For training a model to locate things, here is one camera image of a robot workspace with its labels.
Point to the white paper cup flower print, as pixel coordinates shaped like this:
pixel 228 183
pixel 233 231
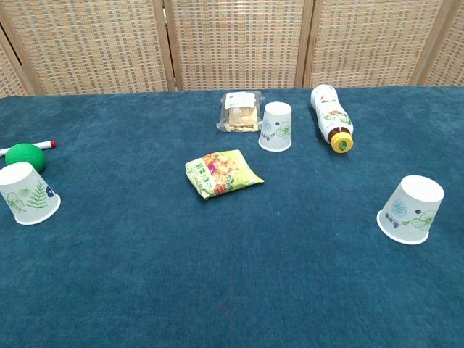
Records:
pixel 275 123
pixel 413 206

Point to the white paper cup fern print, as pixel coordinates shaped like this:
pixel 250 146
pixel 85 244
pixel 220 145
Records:
pixel 25 195

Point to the yellow-green snack bag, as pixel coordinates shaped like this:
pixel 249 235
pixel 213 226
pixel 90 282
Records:
pixel 221 174

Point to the clear cracker package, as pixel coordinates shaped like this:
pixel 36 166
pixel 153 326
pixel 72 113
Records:
pixel 240 112

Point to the tea bottle yellow cap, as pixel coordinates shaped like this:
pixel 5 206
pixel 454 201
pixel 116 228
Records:
pixel 330 112

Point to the blue table cloth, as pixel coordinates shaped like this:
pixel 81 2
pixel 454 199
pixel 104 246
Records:
pixel 145 253

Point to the woven bamboo screen panel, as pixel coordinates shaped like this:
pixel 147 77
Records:
pixel 235 43
pixel 447 61
pixel 94 47
pixel 9 76
pixel 373 43

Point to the white marker red cap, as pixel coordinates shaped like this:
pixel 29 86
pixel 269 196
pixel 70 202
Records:
pixel 45 144

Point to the green foam ball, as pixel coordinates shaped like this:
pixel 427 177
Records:
pixel 25 154

